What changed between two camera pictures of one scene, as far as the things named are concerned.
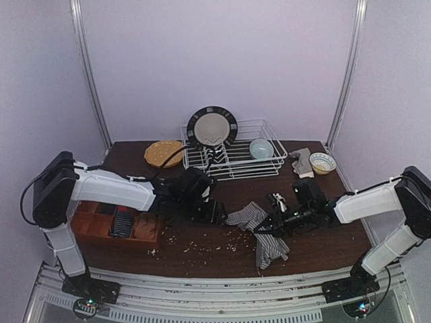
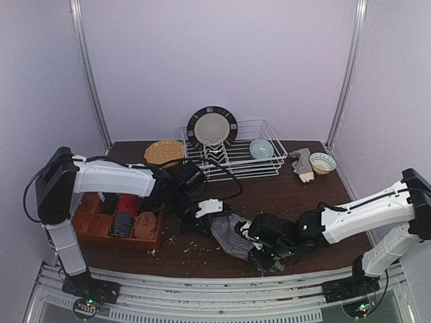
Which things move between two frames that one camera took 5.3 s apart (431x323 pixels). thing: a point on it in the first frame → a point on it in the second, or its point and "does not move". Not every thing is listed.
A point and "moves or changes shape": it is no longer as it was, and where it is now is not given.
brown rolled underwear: [145, 227] does not move
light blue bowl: [261, 149] does not move
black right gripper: [277, 219] → [261, 257]
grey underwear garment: [302, 163] does not move
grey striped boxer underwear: [267, 247] moves or changes shape
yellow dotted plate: [157, 153] does not move
